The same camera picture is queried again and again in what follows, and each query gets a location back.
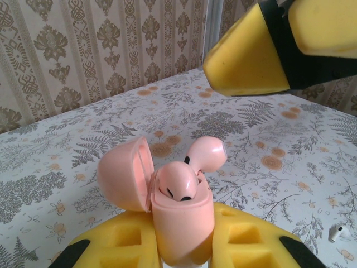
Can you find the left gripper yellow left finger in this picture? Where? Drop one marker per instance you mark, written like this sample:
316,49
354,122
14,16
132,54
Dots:
111,245

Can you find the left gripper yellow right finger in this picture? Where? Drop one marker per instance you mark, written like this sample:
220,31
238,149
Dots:
251,245

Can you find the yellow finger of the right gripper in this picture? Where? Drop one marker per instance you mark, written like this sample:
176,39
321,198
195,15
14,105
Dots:
245,56
323,25

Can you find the pink earbud charging case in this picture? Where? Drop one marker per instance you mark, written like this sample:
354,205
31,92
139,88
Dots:
184,223

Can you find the floral patterned table covering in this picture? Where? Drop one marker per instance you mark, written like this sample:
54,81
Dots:
83,125

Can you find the aluminium upright post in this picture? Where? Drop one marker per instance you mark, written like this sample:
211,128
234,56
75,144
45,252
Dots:
214,22

